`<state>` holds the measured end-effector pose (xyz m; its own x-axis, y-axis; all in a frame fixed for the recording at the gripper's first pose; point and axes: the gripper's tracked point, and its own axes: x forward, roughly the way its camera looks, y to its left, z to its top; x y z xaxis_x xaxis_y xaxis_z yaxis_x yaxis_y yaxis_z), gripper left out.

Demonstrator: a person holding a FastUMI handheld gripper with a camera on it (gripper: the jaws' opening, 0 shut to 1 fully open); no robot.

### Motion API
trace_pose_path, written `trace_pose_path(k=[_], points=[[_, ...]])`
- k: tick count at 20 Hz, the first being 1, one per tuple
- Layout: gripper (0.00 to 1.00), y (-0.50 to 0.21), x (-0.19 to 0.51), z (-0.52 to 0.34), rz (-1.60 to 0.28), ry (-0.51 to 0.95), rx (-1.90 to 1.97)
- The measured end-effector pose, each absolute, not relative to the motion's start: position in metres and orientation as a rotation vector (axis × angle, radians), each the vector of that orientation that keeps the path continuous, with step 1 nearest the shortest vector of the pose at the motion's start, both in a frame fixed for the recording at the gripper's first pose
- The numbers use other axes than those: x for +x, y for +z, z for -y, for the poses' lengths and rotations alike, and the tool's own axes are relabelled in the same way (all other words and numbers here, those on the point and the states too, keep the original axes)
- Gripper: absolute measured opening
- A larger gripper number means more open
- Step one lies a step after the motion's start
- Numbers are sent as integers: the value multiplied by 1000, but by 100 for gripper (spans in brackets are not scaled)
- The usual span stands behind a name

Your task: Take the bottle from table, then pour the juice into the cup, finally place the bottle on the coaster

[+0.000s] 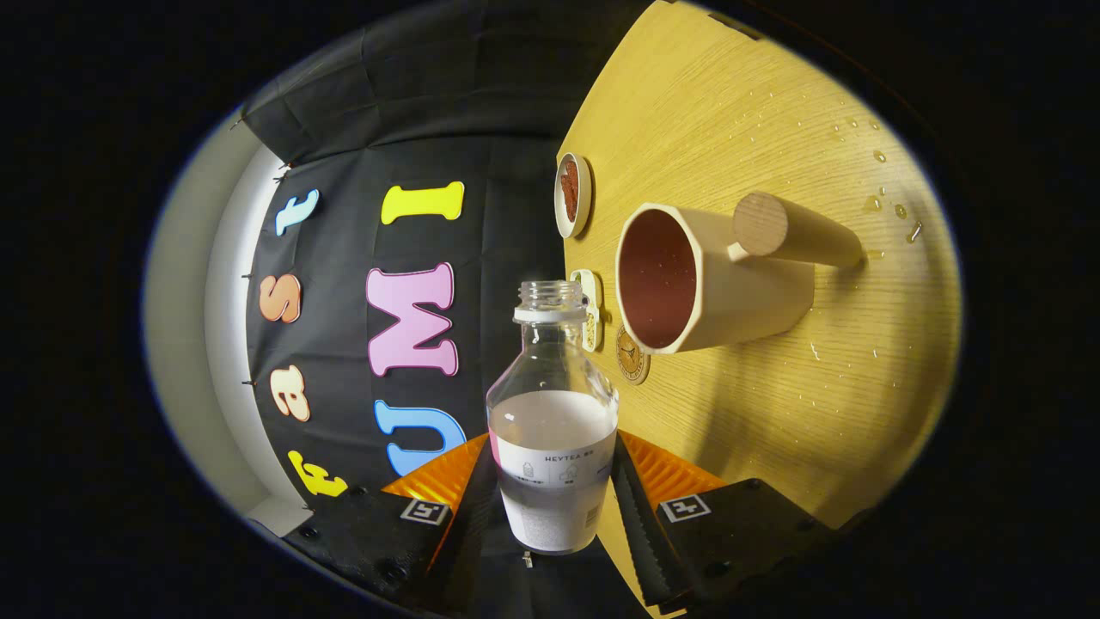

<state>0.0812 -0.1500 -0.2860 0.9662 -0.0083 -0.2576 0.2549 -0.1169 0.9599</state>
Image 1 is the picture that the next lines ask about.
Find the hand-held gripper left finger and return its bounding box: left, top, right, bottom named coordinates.
left=284, top=432, right=499, bottom=616

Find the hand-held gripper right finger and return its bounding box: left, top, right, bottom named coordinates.
left=608, top=430, right=847, bottom=616

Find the clear juice bottle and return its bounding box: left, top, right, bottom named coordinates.
left=486, top=279, right=620, bottom=555

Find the round cork coaster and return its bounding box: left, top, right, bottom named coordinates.
left=615, top=325, right=651, bottom=385

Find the cream cup with wooden handle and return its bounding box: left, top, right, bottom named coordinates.
left=615, top=191, right=865, bottom=355

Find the white divided grain dish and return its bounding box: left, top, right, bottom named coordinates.
left=570, top=269, right=605, bottom=353

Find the wooden table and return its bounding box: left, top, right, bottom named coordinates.
left=557, top=0, right=963, bottom=616

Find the black backdrop cloth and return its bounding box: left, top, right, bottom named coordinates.
left=239, top=0, right=656, bottom=619

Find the white round plate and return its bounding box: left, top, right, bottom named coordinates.
left=553, top=152, right=594, bottom=240

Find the black table edge bracket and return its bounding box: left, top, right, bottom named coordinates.
left=707, top=10, right=763, bottom=40

